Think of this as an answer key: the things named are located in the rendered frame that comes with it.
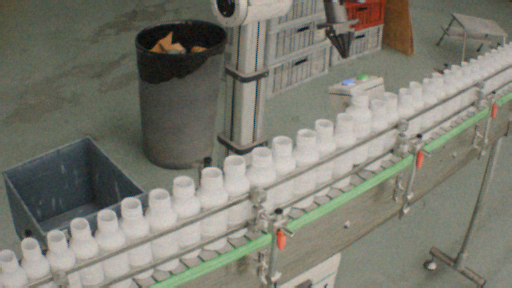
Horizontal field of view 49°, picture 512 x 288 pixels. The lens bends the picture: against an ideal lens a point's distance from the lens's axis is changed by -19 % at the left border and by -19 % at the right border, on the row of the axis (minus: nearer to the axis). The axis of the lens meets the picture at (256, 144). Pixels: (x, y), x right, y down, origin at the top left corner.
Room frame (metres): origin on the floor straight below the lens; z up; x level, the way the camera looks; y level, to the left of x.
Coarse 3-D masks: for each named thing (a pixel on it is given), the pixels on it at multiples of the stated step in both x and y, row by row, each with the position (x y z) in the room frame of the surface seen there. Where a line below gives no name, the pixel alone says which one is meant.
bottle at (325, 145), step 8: (320, 120) 1.22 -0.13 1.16; (328, 120) 1.22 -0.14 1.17; (320, 128) 1.19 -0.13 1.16; (328, 128) 1.19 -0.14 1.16; (320, 136) 1.19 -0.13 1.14; (328, 136) 1.19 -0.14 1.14; (320, 144) 1.19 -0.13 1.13; (328, 144) 1.19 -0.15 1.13; (320, 152) 1.18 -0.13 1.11; (328, 152) 1.18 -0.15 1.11; (320, 168) 1.18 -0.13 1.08; (328, 168) 1.18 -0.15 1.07; (320, 176) 1.18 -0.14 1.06; (328, 176) 1.19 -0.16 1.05; (320, 184) 1.18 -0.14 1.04; (320, 192) 1.18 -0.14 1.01
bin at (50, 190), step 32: (32, 160) 1.30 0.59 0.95; (64, 160) 1.38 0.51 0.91; (96, 160) 1.40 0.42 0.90; (32, 192) 1.29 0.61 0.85; (64, 192) 1.37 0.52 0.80; (96, 192) 1.42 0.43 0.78; (128, 192) 1.27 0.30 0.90; (32, 224) 1.07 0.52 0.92; (64, 224) 1.31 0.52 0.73; (96, 224) 1.11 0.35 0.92
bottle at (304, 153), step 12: (300, 132) 1.17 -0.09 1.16; (312, 132) 1.17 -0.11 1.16; (300, 144) 1.15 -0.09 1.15; (312, 144) 1.15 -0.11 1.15; (300, 156) 1.14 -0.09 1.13; (312, 156) 1.14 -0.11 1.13; (300, 168) 1.13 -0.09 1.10; (300, 180) 1.13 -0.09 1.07; (312, 180) 1.14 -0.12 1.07; (300, 192) 1.13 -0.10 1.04; (300, 204) 1.13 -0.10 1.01
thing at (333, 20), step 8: (328, 8) 1.55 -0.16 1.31; (336, 8) 1.54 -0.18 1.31; (344, 8) 1.55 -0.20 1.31; (328, 16) 1.54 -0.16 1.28; (336, 16) 1.54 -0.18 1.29; (344, 16) 1.54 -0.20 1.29; (320, 24) 1.53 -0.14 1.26; (328, 24) 1.52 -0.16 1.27; (336, 24) 1.51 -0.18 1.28; (344, 24) 1.53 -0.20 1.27; (352, 24) 1.55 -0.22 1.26
